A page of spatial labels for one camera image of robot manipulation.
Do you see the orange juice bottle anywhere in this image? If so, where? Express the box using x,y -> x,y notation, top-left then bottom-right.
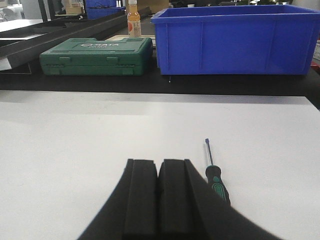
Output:
127,0 -> 142,38

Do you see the distant blue crate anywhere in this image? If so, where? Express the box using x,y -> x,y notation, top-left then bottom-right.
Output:
85,0 -> 125,20

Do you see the green Sata tool case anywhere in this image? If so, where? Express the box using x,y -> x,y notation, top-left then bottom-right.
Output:
39,37 -> 153,76

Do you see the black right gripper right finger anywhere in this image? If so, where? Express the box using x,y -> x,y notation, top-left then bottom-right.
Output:
159,159 -> 278,240

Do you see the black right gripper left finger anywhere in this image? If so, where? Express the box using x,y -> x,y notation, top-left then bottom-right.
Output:
79,159 -> 157,240

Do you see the large blue plastic bin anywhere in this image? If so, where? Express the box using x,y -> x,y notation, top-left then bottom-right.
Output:
151,5 -> 320,75

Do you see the green black screwdriver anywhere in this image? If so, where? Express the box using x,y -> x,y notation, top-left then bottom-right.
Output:
205,138 -> 231,206

